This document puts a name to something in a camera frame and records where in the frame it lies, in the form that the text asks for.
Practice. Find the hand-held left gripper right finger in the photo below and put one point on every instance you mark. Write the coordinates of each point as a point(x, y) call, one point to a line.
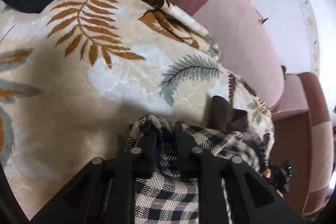
point(183, 150)

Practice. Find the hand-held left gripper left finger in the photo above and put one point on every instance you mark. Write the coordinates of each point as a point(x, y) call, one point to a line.
point(149, 150)

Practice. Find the checked shirt with brown collar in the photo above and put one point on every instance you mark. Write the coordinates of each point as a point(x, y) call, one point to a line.
point(168, 197)

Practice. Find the leaf-print blanket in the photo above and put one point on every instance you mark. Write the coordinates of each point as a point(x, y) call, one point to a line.
point(92, 87)

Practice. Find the small black object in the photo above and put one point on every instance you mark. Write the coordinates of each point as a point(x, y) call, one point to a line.
point(283, 70)

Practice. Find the pink and maroon sofa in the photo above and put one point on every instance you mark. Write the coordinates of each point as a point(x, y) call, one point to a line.
point(241, 37)

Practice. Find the eyeglasses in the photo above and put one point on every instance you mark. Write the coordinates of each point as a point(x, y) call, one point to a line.
point(263, 20)

